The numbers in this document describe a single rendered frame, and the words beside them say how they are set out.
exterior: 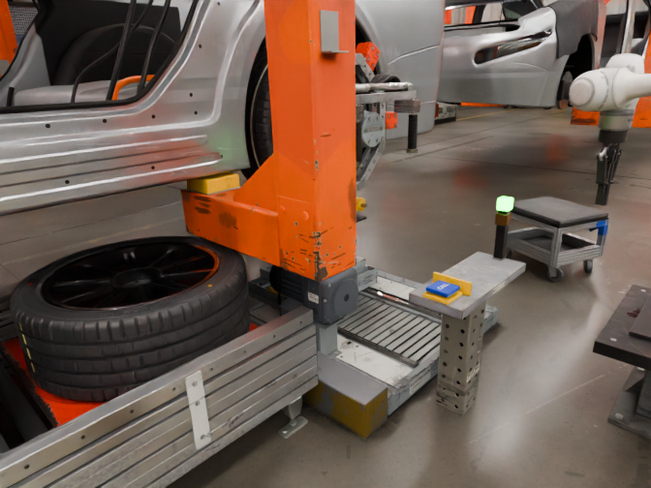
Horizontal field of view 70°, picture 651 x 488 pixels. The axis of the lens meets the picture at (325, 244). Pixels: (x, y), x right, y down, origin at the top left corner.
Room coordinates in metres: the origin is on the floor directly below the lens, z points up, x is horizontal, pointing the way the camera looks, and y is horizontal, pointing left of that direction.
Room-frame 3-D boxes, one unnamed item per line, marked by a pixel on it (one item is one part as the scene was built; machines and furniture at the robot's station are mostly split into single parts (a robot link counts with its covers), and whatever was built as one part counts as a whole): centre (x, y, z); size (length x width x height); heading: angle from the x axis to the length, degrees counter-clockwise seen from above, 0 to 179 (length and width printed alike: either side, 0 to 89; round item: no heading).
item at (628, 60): (1.44, -0.88, 1.00); 0.13 x 0.11 x 0.16; 125
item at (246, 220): (1.49, 0.26, 0.69); 0.52 x 0.17 x 0.35; 46
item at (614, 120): (1.45, -0.89, 0.89); 0.09 x 0.09 x 0.06
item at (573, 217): (2.42, -1.24, 0.17); 0.43 x 0.36 x 0.34; 22
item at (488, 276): (1.31, -0.44, 0.44); 0.43 x 0.17 x 0.03; 136
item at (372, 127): (1.83, -0.12, 0.85); 0.21 x 0.14 x 0.14; 46
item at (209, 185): (1.61, 0.39, 0.71); 0.14 x 0.14 x 0.05; 46
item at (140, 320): (1.31, 0.58, 0.39); 0.66 x 0.66 x 0.24
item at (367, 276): (2.00, 0.06, 0.13); 0.50 x 0.36 x 0.10; 136
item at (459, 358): (1.29, -0.42, 0.21); 0.10 x 0.10 x 0.42; 46
